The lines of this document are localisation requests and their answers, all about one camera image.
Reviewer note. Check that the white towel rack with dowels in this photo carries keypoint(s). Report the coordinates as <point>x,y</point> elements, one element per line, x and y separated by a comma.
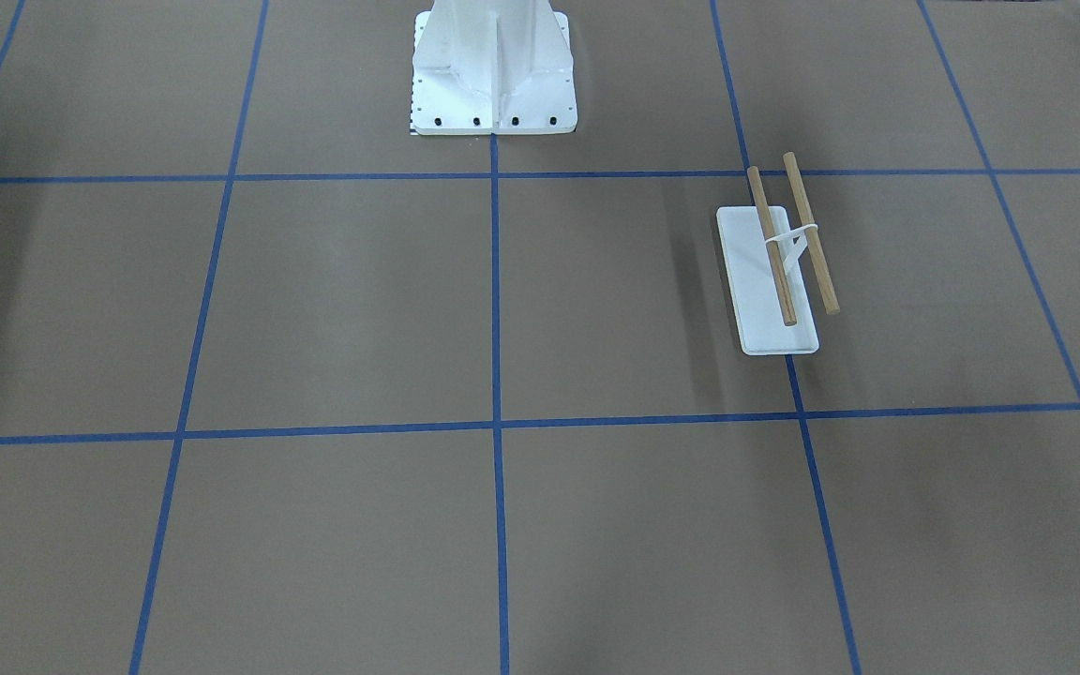
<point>763,255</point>

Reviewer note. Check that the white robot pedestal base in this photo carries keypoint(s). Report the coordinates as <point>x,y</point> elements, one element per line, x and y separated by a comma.
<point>492,67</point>

